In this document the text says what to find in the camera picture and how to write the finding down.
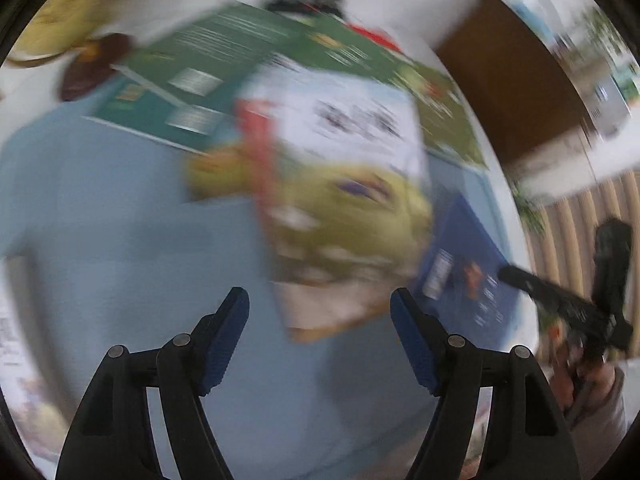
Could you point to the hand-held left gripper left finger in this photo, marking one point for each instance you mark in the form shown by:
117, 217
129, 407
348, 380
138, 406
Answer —
225, 345

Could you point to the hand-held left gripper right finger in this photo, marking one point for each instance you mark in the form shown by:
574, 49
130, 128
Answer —
415, 345

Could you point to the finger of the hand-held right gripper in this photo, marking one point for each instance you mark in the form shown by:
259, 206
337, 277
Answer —
545, 292

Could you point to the dark blue book red emblem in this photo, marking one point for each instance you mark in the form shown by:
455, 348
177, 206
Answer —
465, 240

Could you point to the white rabbit picture book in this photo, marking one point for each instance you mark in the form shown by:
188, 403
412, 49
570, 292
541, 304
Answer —
340, 185

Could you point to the person's right forearm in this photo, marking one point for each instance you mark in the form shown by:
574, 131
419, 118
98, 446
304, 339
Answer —
605, 420

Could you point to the person's right hand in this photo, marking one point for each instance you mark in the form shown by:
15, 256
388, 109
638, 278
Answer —
575, 375

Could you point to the green leafy plant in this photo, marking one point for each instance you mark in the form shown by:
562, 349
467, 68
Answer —
527, 210
605, 30

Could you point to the light blue textured mat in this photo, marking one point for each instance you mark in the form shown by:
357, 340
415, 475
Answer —
125, 260

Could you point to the white appliance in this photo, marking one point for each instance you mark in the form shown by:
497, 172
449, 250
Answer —
607, 105

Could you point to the olive green insect book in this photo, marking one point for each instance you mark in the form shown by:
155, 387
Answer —
450, 120

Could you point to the wooden cabinet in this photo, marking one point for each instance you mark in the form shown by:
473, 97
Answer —
510, 85

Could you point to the dark green book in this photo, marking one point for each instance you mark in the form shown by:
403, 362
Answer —
350, 50

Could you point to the white bookshelf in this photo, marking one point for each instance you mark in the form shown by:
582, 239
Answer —
415, 15

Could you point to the red tassel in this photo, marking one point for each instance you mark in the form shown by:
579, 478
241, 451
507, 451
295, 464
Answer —
372, 35

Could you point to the green book white text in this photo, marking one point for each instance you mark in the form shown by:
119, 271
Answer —
225, 35

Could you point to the antique style globe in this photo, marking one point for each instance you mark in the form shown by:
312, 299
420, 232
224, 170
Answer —
75, 15

